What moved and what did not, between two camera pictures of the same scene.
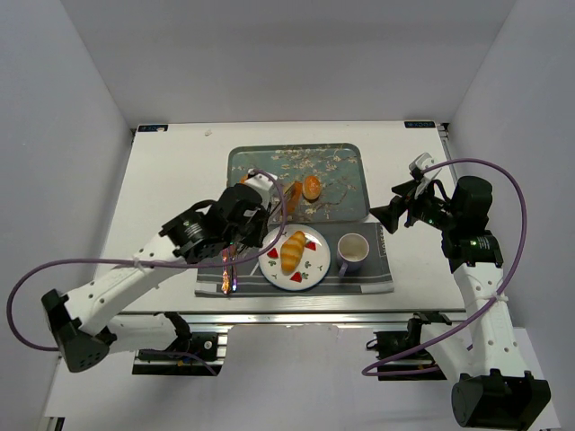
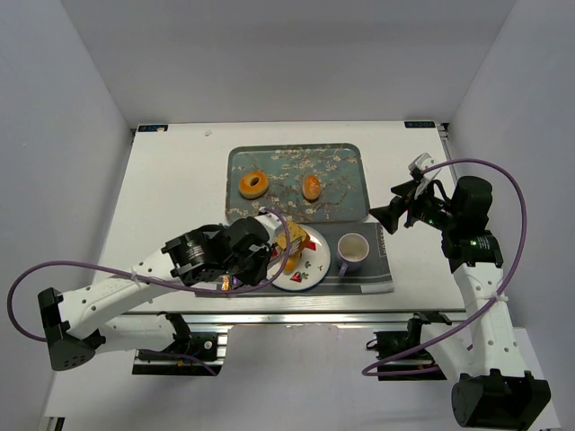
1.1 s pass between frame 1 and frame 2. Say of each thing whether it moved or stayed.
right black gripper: stayed
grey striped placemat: stayed
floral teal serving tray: stayed
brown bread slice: moved
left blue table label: stayed
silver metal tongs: moved
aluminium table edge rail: stayed
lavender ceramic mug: stayed
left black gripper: moved
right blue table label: stayed
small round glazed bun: stayed
